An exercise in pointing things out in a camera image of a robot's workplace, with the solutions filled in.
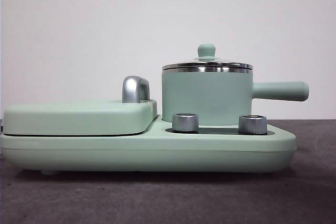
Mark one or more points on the glass pot lid green knob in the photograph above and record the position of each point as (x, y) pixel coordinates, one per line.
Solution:
(207, 51)

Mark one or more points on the silver control knob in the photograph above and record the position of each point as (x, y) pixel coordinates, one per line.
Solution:
(252, 125)
(185, 123)

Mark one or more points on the mint green breakfast machine base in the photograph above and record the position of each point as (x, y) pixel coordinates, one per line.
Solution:
(183, 153)

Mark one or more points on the mint green grill cover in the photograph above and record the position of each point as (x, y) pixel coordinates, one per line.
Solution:
(78, 119)

